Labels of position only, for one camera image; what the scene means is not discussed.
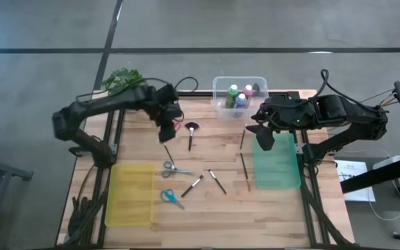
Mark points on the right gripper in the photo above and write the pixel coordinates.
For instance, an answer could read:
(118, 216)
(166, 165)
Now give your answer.
(274, 112)

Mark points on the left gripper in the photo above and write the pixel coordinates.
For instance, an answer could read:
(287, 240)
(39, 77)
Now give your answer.
(168, 112)

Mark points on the thin black pen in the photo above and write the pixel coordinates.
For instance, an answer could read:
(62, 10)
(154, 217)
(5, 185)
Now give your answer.
(168, 153)

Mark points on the black fan brush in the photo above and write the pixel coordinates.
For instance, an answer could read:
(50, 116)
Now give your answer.
(191, 125)

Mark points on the blue paint bottle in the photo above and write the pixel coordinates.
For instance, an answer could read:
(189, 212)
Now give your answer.
(241, 101)

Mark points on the gold-ferrule paint brush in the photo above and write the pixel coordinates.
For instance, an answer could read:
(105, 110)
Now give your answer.
(245, 172)

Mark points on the red paint bottle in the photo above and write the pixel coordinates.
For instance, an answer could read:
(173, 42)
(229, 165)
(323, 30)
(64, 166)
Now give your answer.
(248, 91)

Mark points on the green paint bottle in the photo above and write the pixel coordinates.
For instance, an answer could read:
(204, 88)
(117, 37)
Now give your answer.
(232, 92)

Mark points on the slim black silver-ferrule brush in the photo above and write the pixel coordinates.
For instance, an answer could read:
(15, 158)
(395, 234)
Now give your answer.
(218, 182)

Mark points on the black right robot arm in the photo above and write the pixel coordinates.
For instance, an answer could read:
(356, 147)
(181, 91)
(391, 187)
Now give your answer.
(352, 116)

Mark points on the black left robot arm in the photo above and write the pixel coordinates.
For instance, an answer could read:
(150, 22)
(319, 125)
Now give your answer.
(116, 100)

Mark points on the long thin dark paintbrush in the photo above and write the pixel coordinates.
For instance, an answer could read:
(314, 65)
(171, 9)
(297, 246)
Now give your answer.
(242, 139)

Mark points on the teal plastic bin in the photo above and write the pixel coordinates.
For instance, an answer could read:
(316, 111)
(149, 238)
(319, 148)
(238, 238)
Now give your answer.
(280, 166)

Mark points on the clear plastic bin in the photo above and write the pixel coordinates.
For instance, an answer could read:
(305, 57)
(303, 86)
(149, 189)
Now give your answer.
(221, 111)

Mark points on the green plant in white pot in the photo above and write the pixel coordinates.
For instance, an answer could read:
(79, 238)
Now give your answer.
(122, 80)

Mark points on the yellow plastic bin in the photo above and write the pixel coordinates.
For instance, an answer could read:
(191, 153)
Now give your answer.
(130, 194)

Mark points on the white paper sheet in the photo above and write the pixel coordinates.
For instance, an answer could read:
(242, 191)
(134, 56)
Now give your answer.
(354, 180)

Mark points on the black rig strut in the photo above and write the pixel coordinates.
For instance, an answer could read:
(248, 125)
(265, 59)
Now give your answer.
(380, 173)

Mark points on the white device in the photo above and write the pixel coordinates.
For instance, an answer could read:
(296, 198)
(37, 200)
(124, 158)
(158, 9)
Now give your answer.
(387, 162)

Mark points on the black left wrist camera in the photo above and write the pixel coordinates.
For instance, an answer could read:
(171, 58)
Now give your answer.
(167, 93)

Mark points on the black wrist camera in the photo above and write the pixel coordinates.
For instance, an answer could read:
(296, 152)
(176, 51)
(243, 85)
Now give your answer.
(300, 116)
(167, 93)

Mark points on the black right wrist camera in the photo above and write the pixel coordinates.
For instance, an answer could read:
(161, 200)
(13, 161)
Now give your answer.
(300, 116)

